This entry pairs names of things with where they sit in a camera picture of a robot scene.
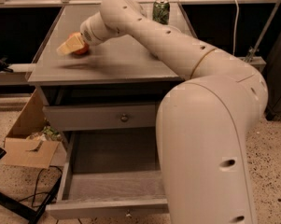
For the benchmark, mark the red apple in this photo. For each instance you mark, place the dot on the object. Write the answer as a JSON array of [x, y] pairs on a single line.
[[77, 44]]

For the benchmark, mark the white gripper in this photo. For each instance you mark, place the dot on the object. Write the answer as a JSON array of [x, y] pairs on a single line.
[[86, 34]]

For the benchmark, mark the open lower grey drawer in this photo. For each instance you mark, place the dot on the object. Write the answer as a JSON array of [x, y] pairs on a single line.
[[110, 173]]

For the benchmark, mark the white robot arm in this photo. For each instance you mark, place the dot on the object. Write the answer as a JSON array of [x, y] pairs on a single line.
[[201, 124]]

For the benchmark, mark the grey drawer cabinet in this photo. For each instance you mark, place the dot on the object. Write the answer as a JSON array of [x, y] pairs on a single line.
[[118, 71]]

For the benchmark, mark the closed upper grey drawer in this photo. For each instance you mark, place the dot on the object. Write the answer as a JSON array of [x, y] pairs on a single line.
[[101, 116]]

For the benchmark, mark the green soda can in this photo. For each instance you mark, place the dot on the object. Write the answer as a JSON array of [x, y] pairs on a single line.
[[161, 11]]

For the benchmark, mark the cardboard box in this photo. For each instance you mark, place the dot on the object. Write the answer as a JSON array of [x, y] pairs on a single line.
[[26, 143]]

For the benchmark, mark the black stand base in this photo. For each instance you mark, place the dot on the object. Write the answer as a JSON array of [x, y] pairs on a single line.
[[31, 207]]

